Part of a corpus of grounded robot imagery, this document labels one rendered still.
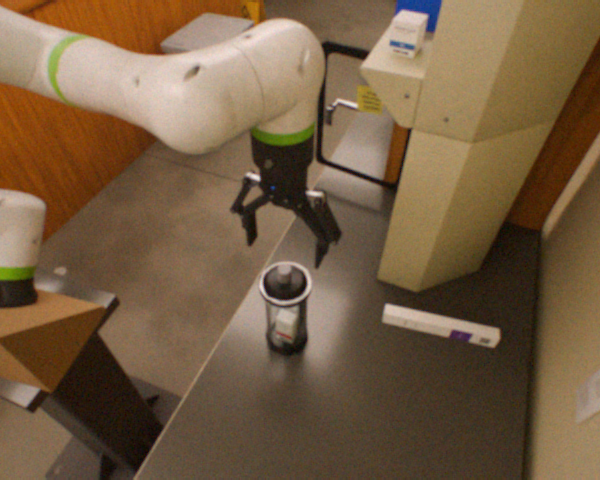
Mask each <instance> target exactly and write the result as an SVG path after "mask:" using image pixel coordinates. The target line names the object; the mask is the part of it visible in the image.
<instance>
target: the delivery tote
mask: <svg viewBox="0 0 600 480"><path fill-rule="evenodd" d="M254 22H255V21H251V20H245V19H240V18H234V17H228V16H223V15H217V14H211V13H206V14H202V15H201V16H199V17H198V18H196V19H195V20H193V21H192V22H190V23H189V24H187V25H186V26H184V27H183V28H181V29H180V30H178V31H177V32H175V33H174V34H172V35H171V36H169V37H168V38H166V39H165V40H163V41H162V42H161V43H160V45H161V48H162V51H163V52H165V55H166V56H167V55H178V54H184V53H188V52H192V51H196V50H200V49H204V48H208V47H211V46H214V45H218V44H221V43H223V42H226V41H228V40H230V39H231V38H234V37H236V36H238V35H240V34H242V33H244V32H246V31H248V30H250V29H252V28H254Z"/></svg>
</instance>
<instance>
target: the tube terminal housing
mask: <svg viewBox="0 0 600 480"><path fill-rule="evenodd" d="M599 37H600V0H443V1H442V5H441V10H440V14H439V18H438V22H437V26H436V31H435V35H434V39H433V43H432V47H431V51H430V56H429V60H428V64H427V68H426V72H425V76H424V80H423V84H422V88H421V92H420V97H419V101H418V105H417V109H416V113H415V117H414V118H415V122H414V126H413V130H412V134H411V138H410V142H409V147H408V151H407V155H406V159H405V163H404V167H403V172H402V176H401V180H400V184H399V188H398V193H397V197H396V201H395V205H394V209H393V214H392V218H391V222H390V226H389V230H388V234H387V239H386V243H385V247H384V251H383V255H382V261H381V265H380V269H379V273H378V277H377V279H378V280H381V281H384V282H387V283H390V284H393V285H396V286H399V287H402V288H405V289H408V290H411V291H414V292H420V291H422V290H425V289H428V288H431V287H434V286H437V285H439V284H442V283H445V282H448V281H451V280H454V279H456V278H459V277H462V276H465V275H468V274H471V273H473V272H476V271H478V270H479V268H480V266H481V264H482V262H483V260H484V258H485V256H486V254H487V252H488V250H489V248H490V246H491V244H492V243H493V241H494V239H495V237H496V235H497V233H498V231H499V229H500V227H501V225H502V223H503V222H504V220H505V218H506V214H507V212H508V210H509V208H510V206H511V204H512V202H513V201H514V199H515V197H516V195H517V193H518V191H519V190H520V188H521V186H522V184H523V182H524V181H525V179H526V177H527V175H528V173H529V171H530V169H531V167H532V165H533V163H534V161H535V160H536V158H537V156H538V154H539V152H540V150H541V148H542V146H543V144H544V142H545V140H546V139H547V137H548V135H549V133H550V131H551V129H552V127H553V125H554V123H555V121H556V119H557V117H558V115H559V113H560V112H561V110H562V108H563V106H564V104H565V102H566V100H567V98H568V96H569V94H570V92H571V91H572V89H573V87H574V85H575V83H576V81H577V79H578V77H579V75H580V73H581V71H582V70H583V68H584V66H585V64H586V62H587V60H588V58H589V56H590V54H591V52H592V50H593V49H594V47H595V45H596V43H597V41H598V39H599Z"/></svg>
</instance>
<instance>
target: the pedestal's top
mask: <svg viewBox="0 0 600 480"><path fill-rule="evenodd" d="M33 281H34V286H35V288H39V289H43V290H47V291H51V292H55V293H58V294H62V295H66V296H70V297H74V298H78V299H82V300H85V301H89V302H91V303H93V304H97V305H101V306H104V307H105V309H106V311H107V312H106V314H105V315H104V317H103V318H102V320H101V321H100V323H99V324H98V326H97V327H96V329H95V330H94V332H92V334H91V335H90V337H89V338H88V340H87V341H86V343H85V344H84V346H83V347H82V349H81V350H80V352H79V353H78V354H77V356H76V357H75V359H74V360H73V362H72V363H71V365H72V364H73V363H74V361H75V360H76V359H77V358H78V356H79V355H80V354H81V353H82V351H83V350H84V349H85V348H86V346H87V345H88V344H89V343H90V341H91V340H92V339H93V338H94V336H96V335H97V333H98V332H99V331H100V330H101V328H102V327H103V326H104V325H105V323H106V322H107V321H108V320H109V318H110V317H111V316H112V315H113V313H114V312H115V311H116V310H117V308H118V307H119V306H120V304H121V303H120V301H119V299H118V298H117V296H116V295H113V294H111V293H108V292H105V291H102V290H100V289H97V288H95V287H94V286H92V285H89V284H86V283H83V282H81V281H78V280H75V279H73V278H70V277H67V276H64V275H62V274H59V273H56V272H54V271H51V270H48V269H45V268H43V267H40V266H37V267H36V269H35V272H34V280H33ZM71 365H70V366H69V368H70V367H71ZM69 368H68V369H69ZM68 369H67V370H68ZM49 393H50V392H48V391H46V390H43V389H40V388H36V387H33V386H30V385H27V384H23V383H20V382H17V381H14V380H10V379H7V378H4V377H1V376H0V398H2V399H4V400H6V401H8V402H11V403H13V404H15V405H17V406H19V407H21V408H23V409H25V410H27V411H29V412H31V413H35V412H36V411H37V409H38V408H39V407H40V406H41V404H42V403H43V402H44V401H45V399H46V398H47V396H48V394H49Z"/></svg>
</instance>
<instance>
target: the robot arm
mask: <svg viewBox="0 0 600 480"><path fill-rule="evenodd" d="M324 73H325V58H324V54H323V50H322V47H321V45H320V43H319V41H318V39H317V38H316V37H315V36H314V35H313V33H312V32H311V31H310V30H308V29H307V28H306V27H305V26H303V25H302V24H300V23H298V22H295V21H292V20H288V19H273V20H269V21H266V22H264V23H262V24H260V25H258V26H256V27H254V28H252V29H250V30H248V31H246V32H244V33H242V34H240V35H238V36H236V37H234V38H231V39H230V40H228V41H226V42H223V43H221V44H218V45H214V46H211V47H208V48H204V49H200V50H196V51H192V52H188V53H184V54H178V55H167V56H153V55H143V54H137V53H133V52H129V51H126V50H123V49H122V48H120V47H117V46H115V45H113V44H111V43H108V42H106V41H103V40H101V39H98V38H95V37H91V36H88V35H84V34H80V33H75V32H72V33H71V32H68V31H64V30H61V29H58V28H55V27H52V26H48V25H45V24H42V23H39V22H36V21H33V20H31V19H28V18H26V17H24V16H21V15H19V14H16V13H14V12H12V11H9V10H7V9H5V8H2V6H0V83H6V84H10V85H14V86H18V87H22V88H25V89H28V90H30V91H33V92H35V93H38V94H41V95H43V96H46V97H49V98H51V99H54V100H56V101H59V102H62V103H64V104H66V105H69V106H72V107H75V108H78V109H80V110H84V111H88V112H92V113H97V114H104V115H110V116H115V117H117V118H120V119H122V120H125V121H126V120H127V121H129V122H131V123H133V124H135V125H137V126H139V125H140V126H142V127H143V128H145V129H146V130H148V131H149V132H151V133H152V134H154V135H155V136H156V137H158V138H159V139H160V140H162V141H163V142H164V143H165V144H167V145H168V146H170V147H171V148H173V149H175V150H177V151H180V152H183V153H187V154H194V155H199V154H207V153H211V152H214V151H216V150H218V149H220V148H222V147H223V146H225V145H227V144H228V143H230V142H231V141H233V140H234V139H236V138H237V137H239V136H241V135H242V134H244V133H246V132H247V131H249V130H250V136H251V147H252V158H253V162H254V164H255V165H256V166H257V168H259V175H260V177H259V176H256V173H255V171H254V170H250V171H249V172H248V173H247V174H246V176H245V177H244V178H243V188H242V189H241V191H240V193H239V195H238V196H237V198H236V200H235V202H234V204H233V205H232V207H231V209H229V211H230V212H232V213H238V214H239V215H240V217H241V219H242V226H243V228H244V229H246V234H247V243H248V246H252V245H253V243H254V242H255V240H256V239H257V237H258V229H257V218H256V210H258V209H259V208H261V207H262V206H265V205H266V204H268V203H269V202H271V203H272V204H273V206H276V207H282V208H284V209H286V210H292V211H293V212H294V214H295V215H296V216H297V217H300V218H301V219H302V220H303V221H304V223H305V224H306V225H307V226H308V228H309V229H310V230H311V231H312V232H313V234H314V235H315V236H316V237H317V241H316V242H315V258H314V269H317V270H318V268H319V266H320V264H321V262H322V260H323V256H324V255H326V253H327V251H328V249H329V244H330V243H331V244H333V245H337V244H338V242H339V240H340V238H341V236H342V234H343V233H342V231H341V229H340V227H339V225H338V223H337V220H335V218H334V216H333V214H332V212H331V210H330V207H329V205H328V203H327V200H326V192H325V191H324V190H319V192H318V193H317V192H312V191H309V189H308V187H307V176H308V167H309V166H310V165H311V164H312V162H313V159H314V141H315V120H316V107H317V101H318V96H319V92H320V89H321V85H322V82H323V79H324ZM140 126H139V127H140ZM256 185H259V188H260V189H261V190H262V192H263V194H261V195H260V196H259V197H257V198H256V199H255V200H253V201H252V202H250V203H249V204H247V205H246V206H244V205H243V202H244V201H245V199H246V197H247V196H248V194H249V192H250V191H251V189H252V187H255V186H256ZM308 199H309V200H310V201H311V203H312V204H311V206H312V207H314V209H315V211H314V210H313V209H312V207H311V206H310V201H309V200H308ZM301 204H302V205H301ZM299 205H301V206H300V208H299V207H298V206H299ZM44 217H45V205H44V203H43V202H42V201H41V200H40V199H39V198H36V197H34V196H31V195H28V194H25V193H21V192H16V191H8V190H1V189H0V308H13V307H23V306H28V305H32V304H33V303H35V302H36V301H37V298H38V293H37V291H36V289H35V286H34V281H33V280H34V272H35V269H36V267H37V265H38V259H39V254H40V247H41V240H42V232H43V225H44Z"/></svg>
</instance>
